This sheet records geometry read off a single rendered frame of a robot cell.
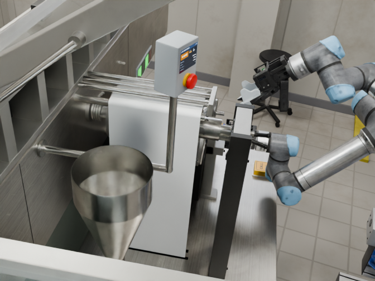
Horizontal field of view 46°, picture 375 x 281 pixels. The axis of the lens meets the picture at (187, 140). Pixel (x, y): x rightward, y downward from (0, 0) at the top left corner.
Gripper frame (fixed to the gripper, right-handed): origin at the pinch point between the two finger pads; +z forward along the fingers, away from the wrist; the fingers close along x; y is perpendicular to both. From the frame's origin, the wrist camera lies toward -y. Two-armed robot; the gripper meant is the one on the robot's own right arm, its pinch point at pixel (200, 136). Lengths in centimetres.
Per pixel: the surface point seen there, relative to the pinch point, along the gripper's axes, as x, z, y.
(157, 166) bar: 62, 4, 33
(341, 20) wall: -237, -86, -27
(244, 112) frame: 37, -13, 35
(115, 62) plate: 6.1, 30.1, 27.9
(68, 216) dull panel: 51, 30, 1
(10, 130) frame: 71, 31, 43
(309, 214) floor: -89, -70, -109
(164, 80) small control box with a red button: 64, 2, 55
